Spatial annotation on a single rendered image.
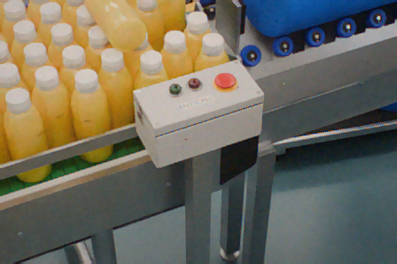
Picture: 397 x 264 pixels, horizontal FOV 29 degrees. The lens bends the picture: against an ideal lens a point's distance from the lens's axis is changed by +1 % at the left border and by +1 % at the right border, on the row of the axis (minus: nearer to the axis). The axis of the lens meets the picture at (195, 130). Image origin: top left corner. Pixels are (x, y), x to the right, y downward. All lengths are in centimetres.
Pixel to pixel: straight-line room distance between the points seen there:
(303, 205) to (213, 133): 129
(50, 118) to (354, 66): 69
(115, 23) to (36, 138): 24
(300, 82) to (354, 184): 102
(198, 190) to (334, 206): 117
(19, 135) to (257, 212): 84
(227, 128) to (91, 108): 24
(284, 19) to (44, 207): 58
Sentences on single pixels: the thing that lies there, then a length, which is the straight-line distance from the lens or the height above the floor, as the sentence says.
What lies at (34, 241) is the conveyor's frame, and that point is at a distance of 153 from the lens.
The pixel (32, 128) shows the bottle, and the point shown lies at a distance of 136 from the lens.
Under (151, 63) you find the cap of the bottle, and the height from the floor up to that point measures 109.
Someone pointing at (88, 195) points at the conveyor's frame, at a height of 86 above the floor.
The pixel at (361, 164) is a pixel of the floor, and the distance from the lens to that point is 272.
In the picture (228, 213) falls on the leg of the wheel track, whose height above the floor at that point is 24.
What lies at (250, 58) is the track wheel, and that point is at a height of 96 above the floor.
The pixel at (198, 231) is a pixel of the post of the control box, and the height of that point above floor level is 74.
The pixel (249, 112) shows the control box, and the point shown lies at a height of 107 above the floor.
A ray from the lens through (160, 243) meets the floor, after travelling 246.
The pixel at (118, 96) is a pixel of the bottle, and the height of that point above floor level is 102.
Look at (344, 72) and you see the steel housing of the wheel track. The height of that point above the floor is 86.
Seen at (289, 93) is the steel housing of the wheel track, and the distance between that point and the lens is 167.
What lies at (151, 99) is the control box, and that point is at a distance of 129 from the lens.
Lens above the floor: 199
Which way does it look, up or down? 46 degrees down
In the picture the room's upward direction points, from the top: straight up
